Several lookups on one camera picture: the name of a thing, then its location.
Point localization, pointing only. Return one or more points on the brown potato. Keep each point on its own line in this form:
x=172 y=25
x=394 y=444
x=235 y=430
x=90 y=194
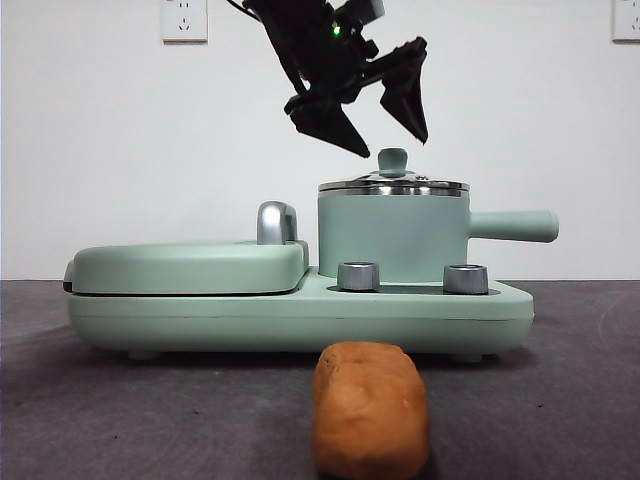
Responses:
x=370 y=410

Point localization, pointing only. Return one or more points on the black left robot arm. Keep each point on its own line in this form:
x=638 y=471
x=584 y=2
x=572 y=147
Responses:
x=300 y=40

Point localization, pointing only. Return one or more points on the silver control knob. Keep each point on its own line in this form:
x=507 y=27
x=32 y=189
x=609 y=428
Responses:
x=465 y=279
x=357 y=276

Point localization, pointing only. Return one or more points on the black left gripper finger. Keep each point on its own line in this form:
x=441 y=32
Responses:
x=407 y=100
x=330 y=125

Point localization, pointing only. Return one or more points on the green breakfast machine base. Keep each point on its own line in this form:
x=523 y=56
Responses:
x=300 y=320

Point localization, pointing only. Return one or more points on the glass pot lid green knob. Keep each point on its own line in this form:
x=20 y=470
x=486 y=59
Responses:
x=392 y=161

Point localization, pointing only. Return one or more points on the green griddle cover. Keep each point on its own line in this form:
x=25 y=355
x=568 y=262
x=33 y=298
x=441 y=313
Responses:
x=175 y=265

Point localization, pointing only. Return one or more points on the white wall socket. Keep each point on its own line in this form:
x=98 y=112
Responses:
x=627 y=25
x=185 y=30

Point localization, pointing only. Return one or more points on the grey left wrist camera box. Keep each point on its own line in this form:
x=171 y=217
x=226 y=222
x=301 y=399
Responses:
x=372 y=7

